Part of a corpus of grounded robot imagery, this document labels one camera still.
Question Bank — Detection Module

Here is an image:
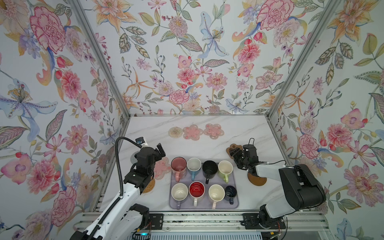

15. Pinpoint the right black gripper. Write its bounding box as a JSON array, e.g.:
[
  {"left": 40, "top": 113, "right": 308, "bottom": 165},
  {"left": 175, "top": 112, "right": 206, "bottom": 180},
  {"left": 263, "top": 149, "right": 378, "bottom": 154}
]
[{"left": 229, "top": 147, "right": 249, "bottom": 168}]

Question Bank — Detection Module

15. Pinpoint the brown paw print coaster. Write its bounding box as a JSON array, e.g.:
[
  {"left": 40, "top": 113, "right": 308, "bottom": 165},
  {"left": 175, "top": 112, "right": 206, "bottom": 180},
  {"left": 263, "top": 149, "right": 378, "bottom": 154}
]
[{"left": 226, "top": 144, "right": 243, "bottom": 160}]

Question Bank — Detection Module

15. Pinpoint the round beige patterned coaster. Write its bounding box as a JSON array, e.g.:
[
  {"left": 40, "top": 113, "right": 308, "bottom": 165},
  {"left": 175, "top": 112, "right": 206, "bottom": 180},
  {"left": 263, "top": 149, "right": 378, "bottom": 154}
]
[{"left": 168, "top": 127, "right": 184, "bottom": 139}]

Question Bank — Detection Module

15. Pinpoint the pink flower coaster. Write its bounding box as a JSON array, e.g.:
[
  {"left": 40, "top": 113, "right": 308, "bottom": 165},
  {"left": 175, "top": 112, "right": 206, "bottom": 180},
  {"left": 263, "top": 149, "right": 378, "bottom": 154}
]
[
  {"left": 203, "top": 124, "right": 225, "bottom": 140},
  {"left": 154, "top": 157, "right": 172, "bottom": 180},
  {"left": 183, "top": 125, "right": 204, "bottom": 141}
]

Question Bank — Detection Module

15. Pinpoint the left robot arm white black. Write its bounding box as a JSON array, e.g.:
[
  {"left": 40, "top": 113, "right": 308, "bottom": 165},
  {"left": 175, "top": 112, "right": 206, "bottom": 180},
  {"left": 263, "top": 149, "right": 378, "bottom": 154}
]
[{"left": 71, "top": 137, "right": 166, "bottom": 240}]

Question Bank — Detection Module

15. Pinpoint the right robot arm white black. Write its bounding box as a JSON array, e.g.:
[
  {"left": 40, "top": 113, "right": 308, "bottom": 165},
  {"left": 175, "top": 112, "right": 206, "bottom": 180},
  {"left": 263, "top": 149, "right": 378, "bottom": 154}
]
[{"left": 227, "top": 138, "right": 326, "bottom": 223}]

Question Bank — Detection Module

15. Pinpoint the round wooden coaster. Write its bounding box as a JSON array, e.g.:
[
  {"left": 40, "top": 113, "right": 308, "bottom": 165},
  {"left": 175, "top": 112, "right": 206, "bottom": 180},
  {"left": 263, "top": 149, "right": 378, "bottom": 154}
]
[{"left": 247, "top": 173, "right": 267, "bottom": 187}]

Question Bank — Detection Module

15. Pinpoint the round woven cork coaster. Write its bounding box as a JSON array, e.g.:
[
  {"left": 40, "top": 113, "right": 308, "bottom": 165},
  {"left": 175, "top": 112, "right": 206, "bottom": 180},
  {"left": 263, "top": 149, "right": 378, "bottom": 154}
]
[{"left": 143, "top": 178, "right": 156, "bottom": 194}]

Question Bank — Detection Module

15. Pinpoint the black mug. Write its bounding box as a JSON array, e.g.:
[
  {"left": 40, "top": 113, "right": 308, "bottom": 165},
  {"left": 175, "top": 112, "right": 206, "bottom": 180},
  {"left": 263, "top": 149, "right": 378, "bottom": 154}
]
[{"left": 202, "top": 161, "right": 218, "bottom": 184}]

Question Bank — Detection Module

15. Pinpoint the small dark navy mug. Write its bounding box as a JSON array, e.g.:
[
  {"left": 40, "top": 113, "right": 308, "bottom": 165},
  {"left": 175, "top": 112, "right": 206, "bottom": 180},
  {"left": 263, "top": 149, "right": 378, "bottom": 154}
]
[{"left": 224, "top": 186, "right": 237, "bottom": 205}]

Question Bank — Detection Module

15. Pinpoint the grey rectangular tray mat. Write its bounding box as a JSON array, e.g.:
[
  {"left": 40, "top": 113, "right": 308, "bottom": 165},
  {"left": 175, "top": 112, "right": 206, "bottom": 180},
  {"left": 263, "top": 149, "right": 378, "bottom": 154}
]
[{"left": 169, "top": 157, "right": 239, "bottom": 211}]

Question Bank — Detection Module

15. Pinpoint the red interior white mug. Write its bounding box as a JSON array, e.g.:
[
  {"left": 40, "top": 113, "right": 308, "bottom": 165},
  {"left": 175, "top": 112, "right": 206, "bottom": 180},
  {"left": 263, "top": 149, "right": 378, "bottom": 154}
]
[{"left": 189, "top": 181, "right": 206, "bottom": 208}]

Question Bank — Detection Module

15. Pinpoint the white mug green handle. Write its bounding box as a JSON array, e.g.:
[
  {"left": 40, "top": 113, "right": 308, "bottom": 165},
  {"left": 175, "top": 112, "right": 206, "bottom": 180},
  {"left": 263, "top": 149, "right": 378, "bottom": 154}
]
[{"left": 218, "top": 161, "right": 234, "bottom": 184}]

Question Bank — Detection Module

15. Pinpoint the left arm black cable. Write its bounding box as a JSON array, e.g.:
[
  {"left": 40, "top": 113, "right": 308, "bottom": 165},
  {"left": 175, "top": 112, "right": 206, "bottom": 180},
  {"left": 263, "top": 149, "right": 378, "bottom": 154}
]
[{"left": 85, "top": 136, "right": 142, "bottom": 240}]

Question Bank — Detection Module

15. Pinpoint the white mug blue handle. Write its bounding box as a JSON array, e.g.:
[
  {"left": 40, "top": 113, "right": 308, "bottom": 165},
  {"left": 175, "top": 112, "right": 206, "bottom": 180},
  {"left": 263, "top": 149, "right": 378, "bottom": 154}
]
[{"left": 187, "top": 158, "right": 202, "bottom": 181}]

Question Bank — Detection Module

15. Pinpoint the white mug grey handle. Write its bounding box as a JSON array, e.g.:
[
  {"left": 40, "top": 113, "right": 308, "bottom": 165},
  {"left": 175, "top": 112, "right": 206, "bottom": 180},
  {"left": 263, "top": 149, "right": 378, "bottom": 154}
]
[{"left": 171, "top": 183, "right": 189, "bottom": 210}]

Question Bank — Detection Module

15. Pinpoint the cream mug pink handle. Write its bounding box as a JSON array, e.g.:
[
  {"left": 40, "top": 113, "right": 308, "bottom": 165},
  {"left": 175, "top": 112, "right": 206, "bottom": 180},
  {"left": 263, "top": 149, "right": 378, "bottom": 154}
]
[{"left": 209, "top": 184, "right": 225, "bottom": 210}]

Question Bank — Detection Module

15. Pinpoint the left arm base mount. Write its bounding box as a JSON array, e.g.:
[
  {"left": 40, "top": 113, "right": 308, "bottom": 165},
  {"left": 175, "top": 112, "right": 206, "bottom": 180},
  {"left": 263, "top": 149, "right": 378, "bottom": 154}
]
[{"left": 129, "top": 204, "right": 164, "bottom": 231}]

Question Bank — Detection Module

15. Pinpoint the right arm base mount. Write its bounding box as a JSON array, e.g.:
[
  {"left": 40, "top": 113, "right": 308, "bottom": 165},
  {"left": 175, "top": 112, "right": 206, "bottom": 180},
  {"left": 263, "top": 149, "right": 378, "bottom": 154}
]
[{"left": 240, "top": 205, "right": 287, "bottom": 230}]

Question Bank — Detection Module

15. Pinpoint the aluminium front rail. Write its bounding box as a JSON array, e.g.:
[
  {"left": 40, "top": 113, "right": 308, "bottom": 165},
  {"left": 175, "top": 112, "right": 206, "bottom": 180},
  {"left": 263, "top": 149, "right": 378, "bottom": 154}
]
[{"left": 73, "top": 210, "right": 331, "bottom": 233}]

